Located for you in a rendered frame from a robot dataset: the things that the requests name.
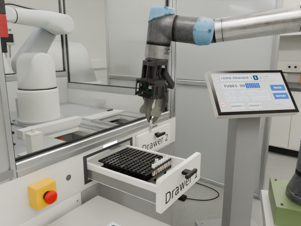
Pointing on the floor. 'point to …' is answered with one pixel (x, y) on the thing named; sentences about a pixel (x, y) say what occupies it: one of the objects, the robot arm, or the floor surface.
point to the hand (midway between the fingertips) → (152, 118)
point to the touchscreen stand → (238, 173)
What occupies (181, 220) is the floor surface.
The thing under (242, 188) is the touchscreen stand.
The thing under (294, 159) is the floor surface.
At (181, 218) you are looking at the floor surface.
